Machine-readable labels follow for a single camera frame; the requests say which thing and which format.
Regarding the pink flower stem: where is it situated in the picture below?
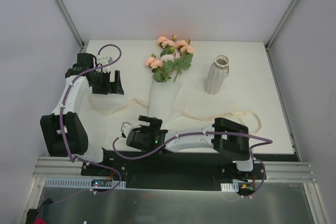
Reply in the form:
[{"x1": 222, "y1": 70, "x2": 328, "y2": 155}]
[
  {"x1": 144, "y1": 54, "x2": 175, "y2": 82},
  {"x1": 156, "y1": 36, "x2": 175, "y2": 63},
  {"x1": 172, "y1": 35, "x2": 194, "y2": 82}
]

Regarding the white wrapping paper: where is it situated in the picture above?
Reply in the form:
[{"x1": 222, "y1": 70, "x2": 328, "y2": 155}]
[{"x1": 147, "y1": 81, "x2": 186, "y2": 127}]

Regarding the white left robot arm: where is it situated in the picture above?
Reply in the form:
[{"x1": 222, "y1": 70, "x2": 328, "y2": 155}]
[{"x1": 40, "y1": 53, "x2": 124, "y2": 176}]

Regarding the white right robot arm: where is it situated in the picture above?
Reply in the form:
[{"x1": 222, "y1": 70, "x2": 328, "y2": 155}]
[{"x1": 121, "y1": 115, "x2": 255, "y2": 179}]

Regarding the white ribbed ceramic vase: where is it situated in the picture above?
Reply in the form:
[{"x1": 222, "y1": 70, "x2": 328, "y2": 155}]
[{"x1": 205, "y1": 55, "x2": 229, "y2": 95}]

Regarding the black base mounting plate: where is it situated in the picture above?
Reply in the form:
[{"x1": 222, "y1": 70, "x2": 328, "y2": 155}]
[{"x1": 81, "y1": 151, "x2": 264, "y2": 191}]

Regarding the red cloth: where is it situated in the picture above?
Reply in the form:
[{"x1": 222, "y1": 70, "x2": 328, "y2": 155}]
[{"x1": 33, "y1": 218, "x2": 47, "y2": 224}]

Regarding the black clamp bottom left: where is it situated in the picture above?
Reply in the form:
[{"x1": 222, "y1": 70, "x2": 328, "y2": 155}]
[{"x1": 25, "y1": 198, "x2": 54, "y2": 224}]

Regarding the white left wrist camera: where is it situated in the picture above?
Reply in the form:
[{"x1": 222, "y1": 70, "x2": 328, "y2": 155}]
[{"x1": 96, "y1": 55, "x2": 113, "y2": 72}]

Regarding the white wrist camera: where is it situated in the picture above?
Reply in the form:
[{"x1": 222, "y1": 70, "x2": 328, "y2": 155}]
[
  {"x1": 96, "y1": 55, "x2": 113, "y2": 72},
  {"x1": 121, "y1": 122, "x2": 136, "y2": 138}
]

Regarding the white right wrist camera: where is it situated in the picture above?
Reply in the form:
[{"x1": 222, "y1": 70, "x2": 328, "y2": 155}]
[{"x1": 121, "y1": 122, "x2": 136, "y2": 138}]

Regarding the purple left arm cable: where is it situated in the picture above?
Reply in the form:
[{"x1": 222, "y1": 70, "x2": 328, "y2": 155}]
[{"x1": 58, "y1": 44, "x2": 123, "y2": 204}]

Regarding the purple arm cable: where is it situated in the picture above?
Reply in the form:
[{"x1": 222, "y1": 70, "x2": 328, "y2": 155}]
[
  {"x1": 112, "y1": 131, "x2": 274, "y2": 201},
  {"x1": 58, "y1": 44, "x2": 123, "y2": 204}
]

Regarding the white slotted cable duct right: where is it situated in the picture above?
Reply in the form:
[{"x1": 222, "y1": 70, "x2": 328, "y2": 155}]
[{"x1": 220, "y1": 182, "x2": 239, "y2": 193}]

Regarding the white slotted cable duct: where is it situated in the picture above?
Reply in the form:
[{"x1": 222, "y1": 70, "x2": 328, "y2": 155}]
[
  {"x1": 220, "y1": 182, "x2": 239, "y2": 193},
  {"x1": 45, "y1": 178, "x2": 126, "y2": 190}
]

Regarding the white slotted cable duct left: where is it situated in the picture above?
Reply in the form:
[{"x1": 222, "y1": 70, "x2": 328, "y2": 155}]
[{"x1": 45, "y1": 178, "x2": 126, "y2": 190}]

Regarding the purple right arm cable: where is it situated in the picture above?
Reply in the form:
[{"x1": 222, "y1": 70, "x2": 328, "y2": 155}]
[{"x1": 112, "y1": 131, "x2": 274, "y2": 201}]

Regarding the left aluminium frame post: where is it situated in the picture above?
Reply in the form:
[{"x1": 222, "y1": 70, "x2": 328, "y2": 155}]
[{"x1": 54, "y1": 0, "x2": 85, "y2": 49}]

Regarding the aluminium frame post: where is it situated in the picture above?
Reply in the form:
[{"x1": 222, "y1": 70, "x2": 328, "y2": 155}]
[
  {"x1": 54, "y1": 0, "x2": 85, "y2": 49},
  {"x1": 265, "y1": 0, "x2": 317, "y2": 50}
]

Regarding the aluminium front rail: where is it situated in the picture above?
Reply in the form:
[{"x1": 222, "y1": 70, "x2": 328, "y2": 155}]
[{"x1": 33, "y1": 157, "x2": 317, "y2": 183}]

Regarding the right aluminium frame post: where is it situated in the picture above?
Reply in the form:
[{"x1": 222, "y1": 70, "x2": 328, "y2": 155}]
[{"x1": 265, "y1": 0, "x2": 317, "y2": 50}]

